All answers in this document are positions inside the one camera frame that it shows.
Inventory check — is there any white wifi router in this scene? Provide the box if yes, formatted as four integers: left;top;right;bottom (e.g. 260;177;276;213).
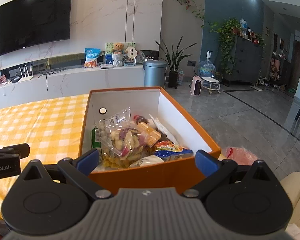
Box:
19;64;33;82

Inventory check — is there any blue water jug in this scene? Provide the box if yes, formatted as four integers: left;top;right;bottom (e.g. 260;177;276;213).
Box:
199;50;216;78

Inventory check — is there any white round stool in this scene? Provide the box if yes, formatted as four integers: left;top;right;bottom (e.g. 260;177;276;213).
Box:
202;77;221;94

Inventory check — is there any green sausage stick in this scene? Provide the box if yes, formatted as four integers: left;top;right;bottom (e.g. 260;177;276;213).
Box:
91;127;102;153

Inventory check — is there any hanging ivy plant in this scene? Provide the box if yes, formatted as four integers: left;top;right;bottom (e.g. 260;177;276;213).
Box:
209;17;242;75

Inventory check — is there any clear mixed snack bag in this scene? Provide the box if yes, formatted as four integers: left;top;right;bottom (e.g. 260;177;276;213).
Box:
97;107;131;155

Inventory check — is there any yellow star snack bag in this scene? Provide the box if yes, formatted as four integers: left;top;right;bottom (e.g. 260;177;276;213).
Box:
102;153;141;169

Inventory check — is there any brown teddy bear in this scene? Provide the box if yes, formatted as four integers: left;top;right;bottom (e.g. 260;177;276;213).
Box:
112;42;124;54

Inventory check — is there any pink small heater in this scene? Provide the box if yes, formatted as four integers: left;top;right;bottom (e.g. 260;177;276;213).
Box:
191;75;202;96

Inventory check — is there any Mimi orange chips bag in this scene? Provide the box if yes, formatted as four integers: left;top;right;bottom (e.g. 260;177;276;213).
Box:
154;140;193;161

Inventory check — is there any purple veggie chips bag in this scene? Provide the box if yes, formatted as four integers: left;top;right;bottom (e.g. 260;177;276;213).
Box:
117;123;161;159

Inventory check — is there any grey blue trash bin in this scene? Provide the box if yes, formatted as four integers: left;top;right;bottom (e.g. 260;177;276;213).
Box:
143;60;167;88

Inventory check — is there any white snack packet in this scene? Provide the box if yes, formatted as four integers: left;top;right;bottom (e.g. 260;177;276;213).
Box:
149;114;179;145

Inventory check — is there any black wall television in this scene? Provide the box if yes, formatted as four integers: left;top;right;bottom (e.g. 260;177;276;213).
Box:
0;0;71;56

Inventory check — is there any yellow checkered tablecloth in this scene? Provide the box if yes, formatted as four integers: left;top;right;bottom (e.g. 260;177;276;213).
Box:
0;93;90;221

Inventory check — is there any orange cardboard box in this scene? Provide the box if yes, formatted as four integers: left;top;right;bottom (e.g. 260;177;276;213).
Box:
79;87;221;194

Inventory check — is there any dark grey drawer cabinet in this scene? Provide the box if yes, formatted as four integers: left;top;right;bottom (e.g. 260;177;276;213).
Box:
223;36;263;86

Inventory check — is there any tall green potted plant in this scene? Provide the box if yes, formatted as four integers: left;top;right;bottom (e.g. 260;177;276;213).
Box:
154;36;197;88

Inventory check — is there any white tv cabinet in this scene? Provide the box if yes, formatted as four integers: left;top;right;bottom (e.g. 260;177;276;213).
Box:
0;65;145;109

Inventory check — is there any blue snack bag on cabinet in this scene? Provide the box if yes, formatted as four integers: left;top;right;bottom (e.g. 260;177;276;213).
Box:
84;48;101;68

